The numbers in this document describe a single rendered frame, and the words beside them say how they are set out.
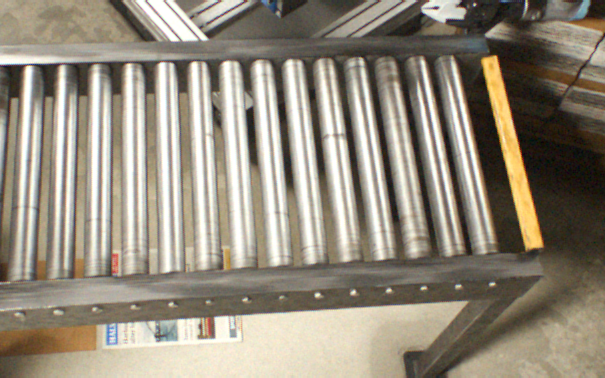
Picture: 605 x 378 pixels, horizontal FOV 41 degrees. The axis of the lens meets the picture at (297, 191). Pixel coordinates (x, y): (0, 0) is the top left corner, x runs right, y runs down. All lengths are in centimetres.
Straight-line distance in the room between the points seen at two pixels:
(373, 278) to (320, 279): 10
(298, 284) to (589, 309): 124
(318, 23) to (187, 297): 127
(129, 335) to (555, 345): 118
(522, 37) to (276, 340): 103
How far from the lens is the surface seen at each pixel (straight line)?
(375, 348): 226
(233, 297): 142
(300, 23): 247
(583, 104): 242
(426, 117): 163
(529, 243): 154
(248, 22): 246
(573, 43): 220
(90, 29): 272
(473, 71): 181
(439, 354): 203
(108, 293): 143
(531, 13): 186
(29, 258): 148
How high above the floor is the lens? 214
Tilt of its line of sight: 63 degrees down
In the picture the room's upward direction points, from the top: 12 degrees clockwise
